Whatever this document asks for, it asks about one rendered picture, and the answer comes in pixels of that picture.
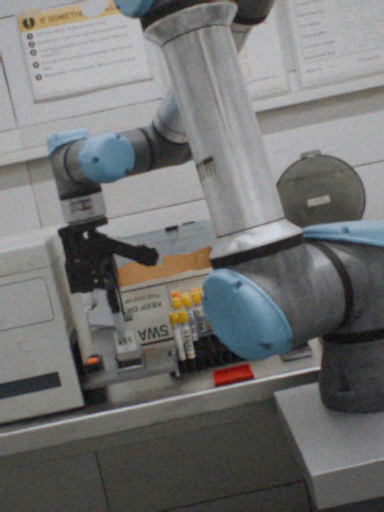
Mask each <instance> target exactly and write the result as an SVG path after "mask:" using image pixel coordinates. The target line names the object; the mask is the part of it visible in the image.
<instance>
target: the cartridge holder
mask: <svg viewBox="0 0 384 512"><path fill-rule="evenodd" d="M310 355H312V350H311V346H310V345H309V343H308V342H305V343H303V344H301V345H297V346H295V347H292V348H291V350H290V351H289V352H287V353H285V354H280V356H281V358H282V360H290V359H292V358H296V357H302V356H304V357H305V356H310Z"/></svg>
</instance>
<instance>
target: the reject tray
mask: <svg viewBox="0 0 384 512"><path fill-rule="evenodd" d="M211 372H212V376H214V382H215V387H217V386H222V385H228V384H232V383H237V382H243V381H247V380H252V379H254V374H253V372H252V369H251V367H250V364H245V365H239V366H235V367H230V368H224V369H219V370H215V371H211Z"/></svg>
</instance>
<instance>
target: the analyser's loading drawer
mask: <svg viewBox="0 0 384 512"><path fill-rule="evenodd" d="M114 360H115V365H116V368H111V369H107V370H102V371H96V372H91V373H87V374H81V375H79V380H80V384H81V388H82V391H83V390H88V389H93V388H98V387H103V386H108V385H114V384H119V383H123V382H129V381H134V380H138V379H144V378H149V376H153V375H159V374H164V373H169V372H174V371H175V372H176V376H178V375H179V364H178V358H177V354H176V349H175V344H172V356H167V357H162V358H158V359H152V360H147V359H146V355H145V350H144V345H141V350H140V357H135V358H131V359H125V360H118V357H117V352H116V354H115V358H114Z"/></svg>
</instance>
